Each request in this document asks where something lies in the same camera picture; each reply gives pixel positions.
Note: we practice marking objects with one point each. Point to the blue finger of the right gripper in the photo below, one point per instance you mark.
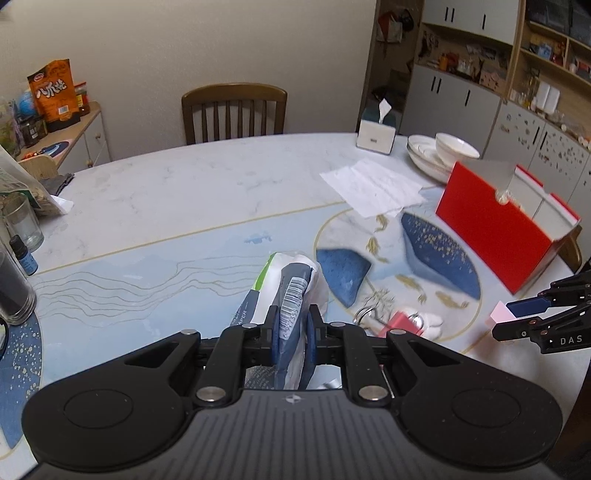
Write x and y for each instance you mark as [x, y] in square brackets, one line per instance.
[530, 327]
[529, 306]

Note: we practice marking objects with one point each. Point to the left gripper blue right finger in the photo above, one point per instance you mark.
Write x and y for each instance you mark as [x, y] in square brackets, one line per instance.
[358, 356]

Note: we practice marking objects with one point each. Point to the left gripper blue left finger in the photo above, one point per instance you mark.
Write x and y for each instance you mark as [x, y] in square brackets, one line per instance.
[226, 359]

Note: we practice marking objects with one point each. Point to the pink eraser block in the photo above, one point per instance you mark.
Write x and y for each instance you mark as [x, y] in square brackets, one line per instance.
[502, 321]

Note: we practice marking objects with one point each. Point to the green grey white pouch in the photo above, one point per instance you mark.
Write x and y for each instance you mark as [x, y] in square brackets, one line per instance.
[292, 284]

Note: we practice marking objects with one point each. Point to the pink binder clip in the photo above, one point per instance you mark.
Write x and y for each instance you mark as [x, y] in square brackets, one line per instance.
[378, 322]

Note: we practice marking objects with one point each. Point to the red white cardboard box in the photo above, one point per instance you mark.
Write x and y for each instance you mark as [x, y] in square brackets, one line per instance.
[504, 214]

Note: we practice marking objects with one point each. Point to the white paper napkin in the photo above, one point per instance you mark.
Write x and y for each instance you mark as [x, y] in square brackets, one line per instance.
[373, 188]

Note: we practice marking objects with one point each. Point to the white ceramic bowl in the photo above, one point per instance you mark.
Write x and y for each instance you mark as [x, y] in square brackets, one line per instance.
[452, 149]

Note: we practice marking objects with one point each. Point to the white gold-rimmed plate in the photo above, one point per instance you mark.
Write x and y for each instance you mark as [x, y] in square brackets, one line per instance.
[422, 150]

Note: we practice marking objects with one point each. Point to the green white tissue box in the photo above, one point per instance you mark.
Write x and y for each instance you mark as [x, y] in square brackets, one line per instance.
[377, 129]

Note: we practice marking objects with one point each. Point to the small blue dropper bottle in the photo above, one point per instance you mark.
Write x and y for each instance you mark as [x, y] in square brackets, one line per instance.
[23, 256]

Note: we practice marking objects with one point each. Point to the tall glass jar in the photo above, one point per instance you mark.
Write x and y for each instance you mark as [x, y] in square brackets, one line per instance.
[17, 297]

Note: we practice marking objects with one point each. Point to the far dark wooden chair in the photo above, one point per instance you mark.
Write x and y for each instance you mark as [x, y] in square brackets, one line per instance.
[233, 110]

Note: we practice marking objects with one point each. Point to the white drawer sideboard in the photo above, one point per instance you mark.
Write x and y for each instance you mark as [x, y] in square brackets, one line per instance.
[76, 148]

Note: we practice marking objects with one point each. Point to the clear drinking glass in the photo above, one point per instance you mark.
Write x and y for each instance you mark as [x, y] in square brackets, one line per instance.
[21, 220]

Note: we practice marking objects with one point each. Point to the red lidded jar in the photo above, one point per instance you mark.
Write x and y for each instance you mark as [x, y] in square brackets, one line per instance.
[82, 98]

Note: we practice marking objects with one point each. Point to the orange snack bag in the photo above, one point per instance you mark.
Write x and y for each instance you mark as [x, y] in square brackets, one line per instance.
[54, 95]

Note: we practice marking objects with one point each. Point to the white cabinet with black handles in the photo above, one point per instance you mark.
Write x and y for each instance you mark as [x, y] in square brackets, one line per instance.
[438, 102]

